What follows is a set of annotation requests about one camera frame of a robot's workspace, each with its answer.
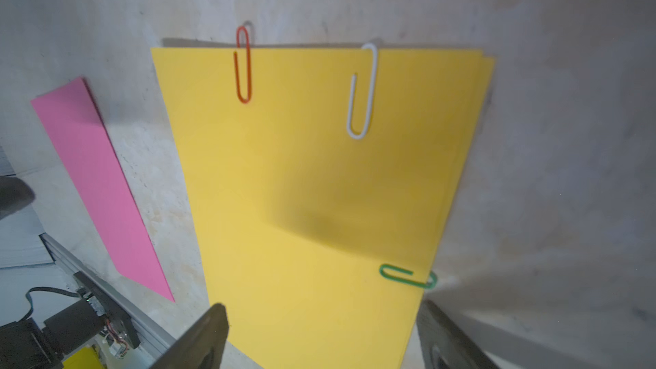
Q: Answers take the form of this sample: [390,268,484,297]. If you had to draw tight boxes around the magenta paper sheet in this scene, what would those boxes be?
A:
[31,78,174,302]

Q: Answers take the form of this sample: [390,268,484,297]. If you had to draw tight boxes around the white paperclip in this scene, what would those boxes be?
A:
[346,42,379,141]

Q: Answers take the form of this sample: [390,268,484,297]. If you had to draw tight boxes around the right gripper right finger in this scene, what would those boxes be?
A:
[416,301,499,369]

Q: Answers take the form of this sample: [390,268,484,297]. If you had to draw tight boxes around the green paperclip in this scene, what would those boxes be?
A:
[379,264,438,290]

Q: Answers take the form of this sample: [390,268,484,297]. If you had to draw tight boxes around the yellow paper sheet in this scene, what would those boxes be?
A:
[152,48,495,368]

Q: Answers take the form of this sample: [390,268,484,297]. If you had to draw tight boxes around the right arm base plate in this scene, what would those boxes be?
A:
[73,272,141,360]

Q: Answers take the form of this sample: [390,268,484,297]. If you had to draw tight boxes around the aluminium front rail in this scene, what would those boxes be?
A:
[39,233,175,360]

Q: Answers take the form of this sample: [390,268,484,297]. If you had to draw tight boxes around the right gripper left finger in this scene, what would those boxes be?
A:
[150,303,230,369]

